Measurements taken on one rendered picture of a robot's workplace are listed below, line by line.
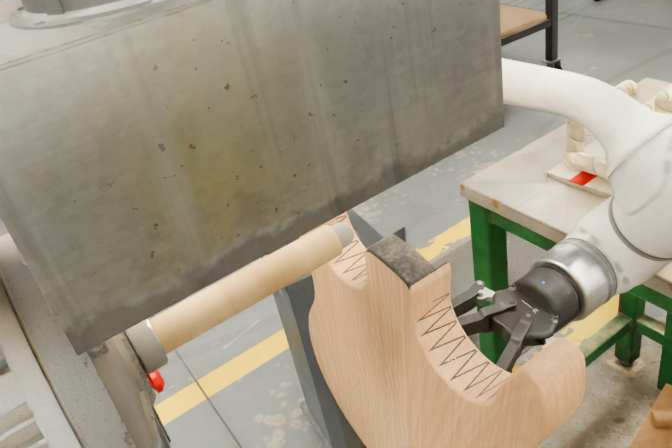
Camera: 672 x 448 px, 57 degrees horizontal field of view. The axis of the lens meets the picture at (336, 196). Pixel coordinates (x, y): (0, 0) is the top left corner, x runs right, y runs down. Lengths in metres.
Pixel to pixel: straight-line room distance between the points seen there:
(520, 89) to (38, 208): 0.64
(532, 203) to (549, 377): 0.76
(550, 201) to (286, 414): 1.24
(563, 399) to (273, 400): 1.74
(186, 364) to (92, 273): 2.09
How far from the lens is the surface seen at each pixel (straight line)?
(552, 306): 0.76
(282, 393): 2.17
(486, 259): 1.32
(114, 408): 0.42
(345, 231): 0.58
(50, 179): 0.29
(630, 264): 0.81
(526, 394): 0.46
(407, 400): 0.65
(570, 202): 1.18
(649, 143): 0.73
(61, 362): 0.42
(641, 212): 0.75
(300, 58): 0.32
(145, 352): 0.52
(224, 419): 2.17
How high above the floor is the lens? 1.59
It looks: 31 degrees down
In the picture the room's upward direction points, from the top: 12 degrees counter-clockwise
